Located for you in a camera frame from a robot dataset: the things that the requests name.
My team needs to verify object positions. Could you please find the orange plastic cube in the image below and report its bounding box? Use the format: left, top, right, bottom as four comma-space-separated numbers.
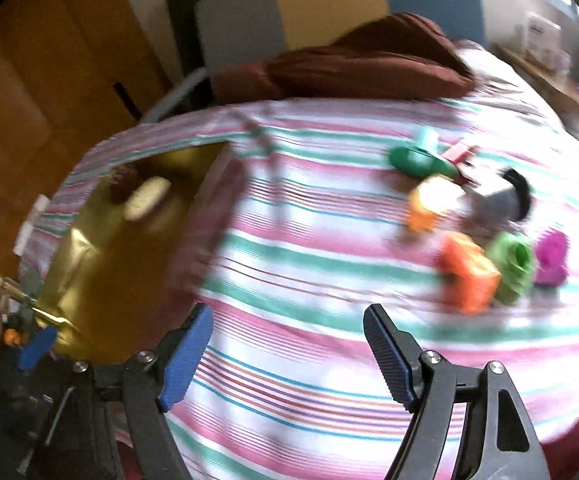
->
439, 232, 501, 315

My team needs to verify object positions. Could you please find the cream oval plastic part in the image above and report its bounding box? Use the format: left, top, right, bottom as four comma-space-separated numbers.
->
124, 176, 171, 221

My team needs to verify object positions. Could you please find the grey bed side rail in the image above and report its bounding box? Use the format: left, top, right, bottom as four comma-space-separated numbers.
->
142, 67, 208, 123

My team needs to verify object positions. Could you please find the grey yellow blue headboard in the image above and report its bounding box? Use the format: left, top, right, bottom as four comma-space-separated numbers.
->
194, 0, 487, 78

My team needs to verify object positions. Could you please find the magenta plastic part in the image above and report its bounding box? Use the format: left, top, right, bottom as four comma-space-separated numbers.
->
533, 231, 569, 286

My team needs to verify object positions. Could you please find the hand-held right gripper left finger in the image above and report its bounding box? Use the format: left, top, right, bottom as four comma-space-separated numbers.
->
34, 303, 214, 480

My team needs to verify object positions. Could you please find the red plastic part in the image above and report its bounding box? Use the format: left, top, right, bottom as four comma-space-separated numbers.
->
442, 142, 485, 186

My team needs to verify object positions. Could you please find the pale orange plastic part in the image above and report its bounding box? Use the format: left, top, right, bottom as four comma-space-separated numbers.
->
404, 175, 463, 233

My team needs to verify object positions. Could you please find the gold mirrored tray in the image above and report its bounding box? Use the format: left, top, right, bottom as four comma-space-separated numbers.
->
34, 140, 248, 366

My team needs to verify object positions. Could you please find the wooden wardrobe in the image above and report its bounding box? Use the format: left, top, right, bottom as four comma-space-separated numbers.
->
0, 0, 170, 376

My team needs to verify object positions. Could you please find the wooden bedside desk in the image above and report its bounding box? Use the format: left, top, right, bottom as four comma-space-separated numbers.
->
494, 42, 579, 131

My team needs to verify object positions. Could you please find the green plastic part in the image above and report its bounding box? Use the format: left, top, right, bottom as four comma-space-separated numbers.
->
484, 231, 537, 307

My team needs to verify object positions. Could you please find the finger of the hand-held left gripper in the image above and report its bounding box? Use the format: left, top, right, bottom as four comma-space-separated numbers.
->
17, 325, 58, 374

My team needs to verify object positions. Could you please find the grey and black cylinder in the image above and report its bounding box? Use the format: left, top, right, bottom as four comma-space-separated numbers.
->
462, 167, 533, 226

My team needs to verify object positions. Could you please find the white cardboard box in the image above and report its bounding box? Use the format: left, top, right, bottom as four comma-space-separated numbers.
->
524, 12, 563, 58

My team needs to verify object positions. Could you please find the brown quilt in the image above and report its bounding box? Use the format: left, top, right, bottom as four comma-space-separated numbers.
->
212, 12, 477, 106

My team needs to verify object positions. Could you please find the teal oval plastic part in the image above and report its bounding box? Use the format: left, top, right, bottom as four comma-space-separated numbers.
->
388, 127, 463, 179

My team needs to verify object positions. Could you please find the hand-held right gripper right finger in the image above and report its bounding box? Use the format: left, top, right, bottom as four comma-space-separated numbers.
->
363, 304, 553, 480

